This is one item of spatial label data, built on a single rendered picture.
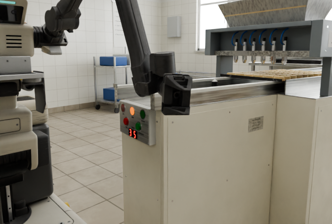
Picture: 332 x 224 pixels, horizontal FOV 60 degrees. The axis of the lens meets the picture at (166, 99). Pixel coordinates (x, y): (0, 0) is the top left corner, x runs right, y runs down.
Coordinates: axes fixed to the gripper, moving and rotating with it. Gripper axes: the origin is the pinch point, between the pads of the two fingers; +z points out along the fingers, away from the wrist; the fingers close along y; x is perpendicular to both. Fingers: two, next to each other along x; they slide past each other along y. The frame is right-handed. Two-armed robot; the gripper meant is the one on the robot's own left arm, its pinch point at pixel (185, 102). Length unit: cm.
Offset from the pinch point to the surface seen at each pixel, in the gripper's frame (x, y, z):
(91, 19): -23, 33, -498
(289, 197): 75, -60, -49
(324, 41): 76, 16, -47
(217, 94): 30, -8, -48
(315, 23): 73, 23, -49
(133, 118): -4, -19, -50
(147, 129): -0.3, -20.2, -39.7
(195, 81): 32, -8, -80
